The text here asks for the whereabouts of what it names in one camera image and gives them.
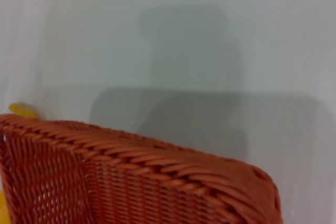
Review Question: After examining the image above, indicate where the orange woven plastic basket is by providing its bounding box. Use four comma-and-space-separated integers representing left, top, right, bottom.
0, 113, 283, 224

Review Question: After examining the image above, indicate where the yellow banana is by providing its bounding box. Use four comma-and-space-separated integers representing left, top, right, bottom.
0, 102, 43, 224

